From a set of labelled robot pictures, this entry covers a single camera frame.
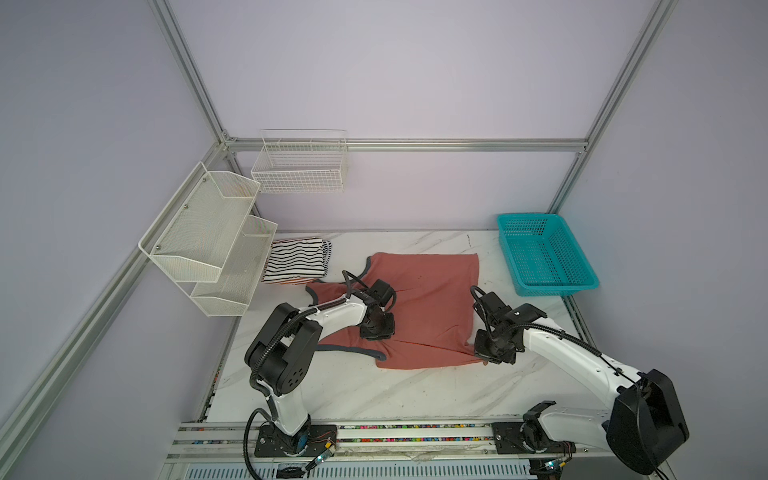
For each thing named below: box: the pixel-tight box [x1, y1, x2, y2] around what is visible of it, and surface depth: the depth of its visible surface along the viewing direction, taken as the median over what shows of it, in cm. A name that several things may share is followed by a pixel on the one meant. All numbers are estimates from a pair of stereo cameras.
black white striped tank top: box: [262, 238, 332, 285], surface depth 105 cm
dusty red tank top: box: [306, 253, 485, 369], surface depth 97 cm
